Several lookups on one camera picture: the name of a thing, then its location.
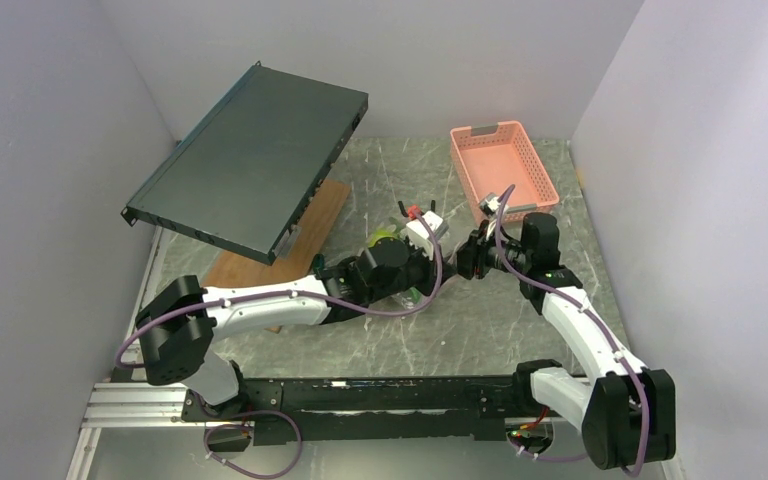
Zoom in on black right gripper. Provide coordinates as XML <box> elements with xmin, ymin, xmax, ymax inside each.
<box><xmin>445</xmin><ymin>220</ymin><xmax>531</xmax><ymax>280</ymax></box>

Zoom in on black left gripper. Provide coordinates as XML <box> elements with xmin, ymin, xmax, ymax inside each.
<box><xmin>369</xmin><ymin>237</ymin><xmax>458</xmax><ymax>305</ymax></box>

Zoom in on clear zip top bag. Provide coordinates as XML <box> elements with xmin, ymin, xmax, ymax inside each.
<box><xmin>360</xmin><ymin>216</ymin><xmax>434</xmax><ymax>315</ymax></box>

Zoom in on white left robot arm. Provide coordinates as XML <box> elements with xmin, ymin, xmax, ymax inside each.
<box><xmin>136</xmin><ymin>237</ymin><xmax>448</xmax><ymax>420</ymax></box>

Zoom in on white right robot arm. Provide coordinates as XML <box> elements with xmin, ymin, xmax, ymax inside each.
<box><xmin>456</xmin><ymin>212</ymin><xmax>677</xmax><ymax>475</ymax></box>

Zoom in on orange black pliers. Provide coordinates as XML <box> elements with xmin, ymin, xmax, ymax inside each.
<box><xmin>397</xmin><ymin>200</ymin><xmax>436</xmax><ymax>219</ymax></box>

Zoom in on pink plastic basket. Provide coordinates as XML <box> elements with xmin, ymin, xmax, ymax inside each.
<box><xmin>450</xmin><ymin>121</ymin><xmax>559</xmax><ymax>224</ymax></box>

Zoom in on wooden base board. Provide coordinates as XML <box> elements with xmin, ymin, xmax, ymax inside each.
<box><xmin>201</xmin><ymin>178</ymin><xmax>352</xmax><ymax>335</ymax></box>

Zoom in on dark rack server chassis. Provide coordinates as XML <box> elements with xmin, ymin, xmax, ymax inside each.
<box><xmin>121</xmin><ymin>63</ymin><xmax>369</xmax><ymax>265</ymax></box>

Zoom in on purple cable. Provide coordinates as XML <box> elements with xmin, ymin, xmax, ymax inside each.
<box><xmin>114</xmin><ymin>210</ymin><xmax>444</xmax><ymax>370</ymax></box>

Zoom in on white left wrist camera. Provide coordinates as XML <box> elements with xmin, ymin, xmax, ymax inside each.
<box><xmin>403</xmin><ymin>212</ymin><xmax>449</xmax><ymax>260</ymax></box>

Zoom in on green handled screwdriver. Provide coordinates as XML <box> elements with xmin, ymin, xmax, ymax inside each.
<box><xmin>311</xmin><ymin>253</ymin><xmax>332</xmax><ymax>280</ymax></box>

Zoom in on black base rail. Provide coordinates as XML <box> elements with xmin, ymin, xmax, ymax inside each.
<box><xmin>182</xmin><ymin>374</ymin><xmax>544</xmax><ymax>446</ymax></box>

